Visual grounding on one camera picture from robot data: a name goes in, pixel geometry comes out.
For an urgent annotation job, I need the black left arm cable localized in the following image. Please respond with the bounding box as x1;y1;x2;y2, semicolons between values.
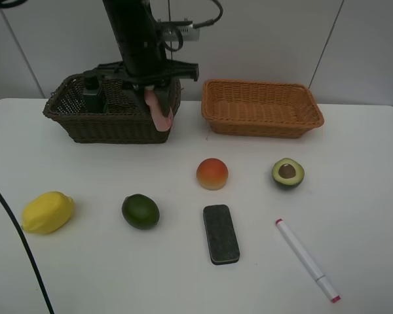
0;176;55;314

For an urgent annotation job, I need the orange peach toy fruit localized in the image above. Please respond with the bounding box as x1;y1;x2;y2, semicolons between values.
196;158;229;190

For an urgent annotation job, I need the dark green pump bottle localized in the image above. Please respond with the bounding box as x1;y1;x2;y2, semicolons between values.
83;72;106;114

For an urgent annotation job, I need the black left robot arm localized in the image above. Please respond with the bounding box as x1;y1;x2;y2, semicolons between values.
82;1;201;118

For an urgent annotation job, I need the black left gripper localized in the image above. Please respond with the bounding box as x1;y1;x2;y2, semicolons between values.
83;32;199;117

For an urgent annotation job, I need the orange wicker basket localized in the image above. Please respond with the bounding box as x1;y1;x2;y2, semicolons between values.
201;79;324;139

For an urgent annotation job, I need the halved avocado toy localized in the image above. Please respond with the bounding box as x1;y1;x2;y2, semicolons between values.
271;158;305;190

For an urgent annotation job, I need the yellow lemon toy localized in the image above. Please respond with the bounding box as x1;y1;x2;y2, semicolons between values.
22;191;75;235

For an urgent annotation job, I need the dark brown wicker basket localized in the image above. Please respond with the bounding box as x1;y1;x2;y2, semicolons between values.
43;73;170;144

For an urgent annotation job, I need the white pink-capped marker pen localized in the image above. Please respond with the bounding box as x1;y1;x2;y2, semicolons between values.
275;218;341;304

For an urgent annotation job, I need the pink bottle white cap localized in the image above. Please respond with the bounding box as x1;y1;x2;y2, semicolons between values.
144;86;174;131

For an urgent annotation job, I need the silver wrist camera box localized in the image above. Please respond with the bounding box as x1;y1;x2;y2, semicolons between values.
158;20;200;42

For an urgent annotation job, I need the dark grey board eraser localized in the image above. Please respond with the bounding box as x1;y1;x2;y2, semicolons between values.
202;204;240;265

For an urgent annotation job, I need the green lime toy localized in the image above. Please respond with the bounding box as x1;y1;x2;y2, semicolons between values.
121;194;160;230

